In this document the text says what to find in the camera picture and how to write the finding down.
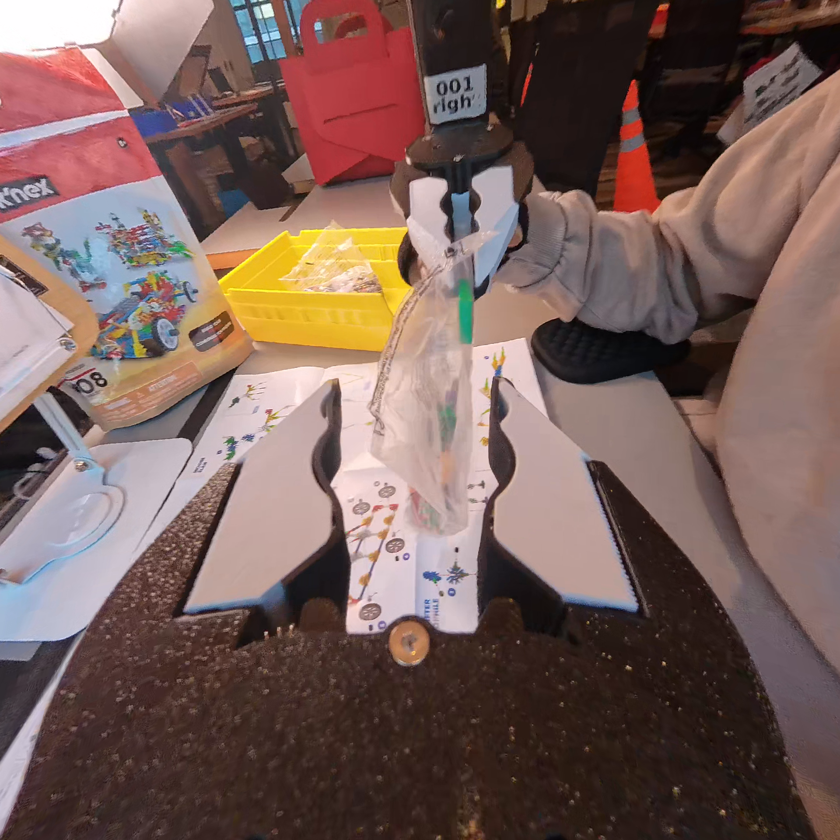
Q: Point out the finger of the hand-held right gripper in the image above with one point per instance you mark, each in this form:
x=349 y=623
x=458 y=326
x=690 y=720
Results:
x=499 y=216
x=426 y=216

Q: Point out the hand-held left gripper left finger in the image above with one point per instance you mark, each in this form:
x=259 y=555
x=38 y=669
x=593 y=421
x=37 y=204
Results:
x=262 y=525

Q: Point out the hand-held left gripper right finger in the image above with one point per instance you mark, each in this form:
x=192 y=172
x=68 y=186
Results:
x=558 y=525

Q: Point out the fold-out instruction booklet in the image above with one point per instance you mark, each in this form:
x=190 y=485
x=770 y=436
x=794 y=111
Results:
x=275 y=390

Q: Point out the clear plastic parts bag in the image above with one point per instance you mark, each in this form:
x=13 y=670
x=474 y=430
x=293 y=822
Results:
x=426 y=394
x=328 y=269

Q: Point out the person's right forearm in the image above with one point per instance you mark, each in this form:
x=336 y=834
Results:
x=623 y=262

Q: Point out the white printed task sheet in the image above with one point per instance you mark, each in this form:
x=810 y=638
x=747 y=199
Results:
x=26 y=341

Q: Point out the white table with wooden edge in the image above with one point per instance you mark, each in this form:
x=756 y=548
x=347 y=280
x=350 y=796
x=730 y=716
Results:
x=341 y=203

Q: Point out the black mesh chair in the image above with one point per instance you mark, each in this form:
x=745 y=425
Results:
x=571 y=98

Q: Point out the red felt bag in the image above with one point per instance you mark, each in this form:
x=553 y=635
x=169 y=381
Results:
x=354 y=111

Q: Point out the orange traffic cone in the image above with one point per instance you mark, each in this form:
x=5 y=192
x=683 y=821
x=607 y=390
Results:
x=636 y=170

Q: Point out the yellow plastic bin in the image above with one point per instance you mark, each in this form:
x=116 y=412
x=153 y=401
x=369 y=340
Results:
x=308 y=321

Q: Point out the black textured armrest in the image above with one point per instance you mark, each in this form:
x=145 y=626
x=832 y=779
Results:
x=590 y=354

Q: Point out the white light panel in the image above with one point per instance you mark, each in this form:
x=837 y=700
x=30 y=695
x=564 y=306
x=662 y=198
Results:
x=164 y=39

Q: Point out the red and tan toy box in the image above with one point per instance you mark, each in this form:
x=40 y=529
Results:
x=131 y=197

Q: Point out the white printed paper sign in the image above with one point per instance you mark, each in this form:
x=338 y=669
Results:
x=774 y=85

